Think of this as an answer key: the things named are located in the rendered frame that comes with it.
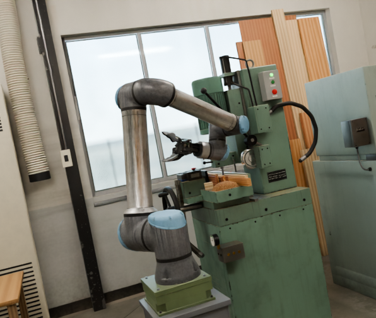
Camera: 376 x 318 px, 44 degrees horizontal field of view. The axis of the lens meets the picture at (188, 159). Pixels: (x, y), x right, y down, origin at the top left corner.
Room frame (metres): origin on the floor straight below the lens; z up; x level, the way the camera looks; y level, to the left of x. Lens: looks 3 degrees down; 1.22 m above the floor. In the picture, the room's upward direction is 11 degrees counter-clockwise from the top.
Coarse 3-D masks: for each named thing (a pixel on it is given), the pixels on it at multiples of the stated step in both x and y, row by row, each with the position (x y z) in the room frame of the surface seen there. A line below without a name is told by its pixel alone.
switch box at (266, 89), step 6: (264, 72) 2.60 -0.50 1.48; (270, 72) 2.61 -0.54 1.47; (276, 72) 2.62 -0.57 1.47; (264, 78) 2.60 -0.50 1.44; (276, 78) 2.62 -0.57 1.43; (264, 84) 2.60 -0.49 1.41; (270, 84) 2.61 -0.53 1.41; (276, 84) 2.62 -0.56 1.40; (264, 90) 2.61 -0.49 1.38; (270, 90) 2.61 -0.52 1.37; (264, 96) 2.62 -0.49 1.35; (270, 96) 2.60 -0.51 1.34; (282, 96) 2.63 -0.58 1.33
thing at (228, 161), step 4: (232, 152) 2.67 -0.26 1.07; (228, 156) 2.66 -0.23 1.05; (236, 156) 2.67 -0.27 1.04; (212, 160) 2.66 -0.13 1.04; (216, 160) 2.63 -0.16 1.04; (224, 160) 2.65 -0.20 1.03; (228, 160) 2.65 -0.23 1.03; (232, 160) 2.66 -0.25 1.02; (236, 160) 2.67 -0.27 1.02; (212, 164) 2.67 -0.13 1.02; (216, 164) 2.63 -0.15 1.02; (220, 164) 2.64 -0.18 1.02; (224, 164) 2.64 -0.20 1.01; (228, 164) 2.65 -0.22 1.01; (232, 164) 2.66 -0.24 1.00
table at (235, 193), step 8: (208, 192) 2.48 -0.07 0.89; (216, 192) 2.38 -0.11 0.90; (224, 192) 2.39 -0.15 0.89; (232, 192) 2.40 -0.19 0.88; (240, 192) 2.42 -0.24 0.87; (248, 192) 2.43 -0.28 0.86; (184, 200) 2.59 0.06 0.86; (192, 200) 2.56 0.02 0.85; (200, 200) 2.57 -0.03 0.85; (208, 200) 2.50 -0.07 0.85; (216, 200) 2.38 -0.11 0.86; (224, 200) 2.39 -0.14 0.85
